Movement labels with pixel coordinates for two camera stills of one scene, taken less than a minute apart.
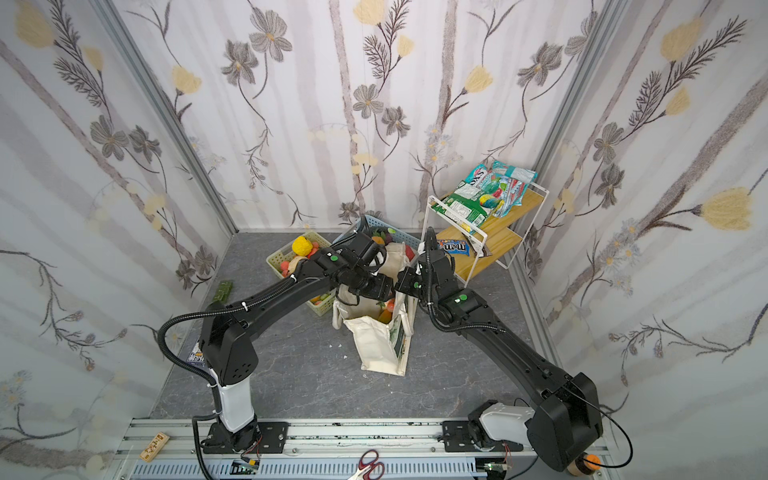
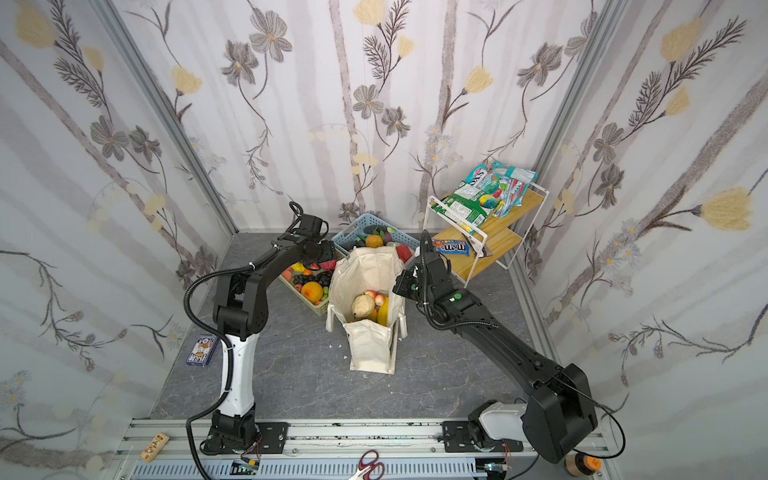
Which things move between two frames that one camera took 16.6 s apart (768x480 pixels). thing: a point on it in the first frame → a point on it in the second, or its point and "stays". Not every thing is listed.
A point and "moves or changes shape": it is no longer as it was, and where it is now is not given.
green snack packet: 462,206 stays
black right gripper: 411,282 stays
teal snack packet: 505,186 stays
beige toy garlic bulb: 293,262 moves or changes shape
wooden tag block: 154,447 stays
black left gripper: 372,285 → 324,249
